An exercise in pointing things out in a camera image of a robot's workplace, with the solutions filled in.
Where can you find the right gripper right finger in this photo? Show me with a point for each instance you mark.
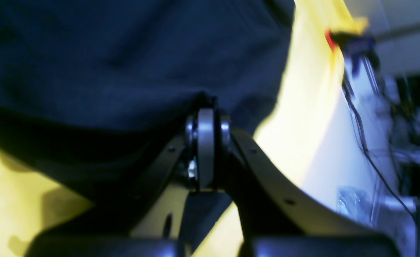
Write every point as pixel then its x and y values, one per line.
pixel 278 218

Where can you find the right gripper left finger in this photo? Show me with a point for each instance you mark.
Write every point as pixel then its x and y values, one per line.
pixel 142 219

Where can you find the dark navy T-shirt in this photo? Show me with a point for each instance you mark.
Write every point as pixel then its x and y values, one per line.
pixel 91 90

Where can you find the yellow table cloth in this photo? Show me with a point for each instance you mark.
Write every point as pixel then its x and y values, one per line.
pixel 308 134

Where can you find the left red-black table clamp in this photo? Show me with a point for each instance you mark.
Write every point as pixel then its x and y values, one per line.
pixel 354 46

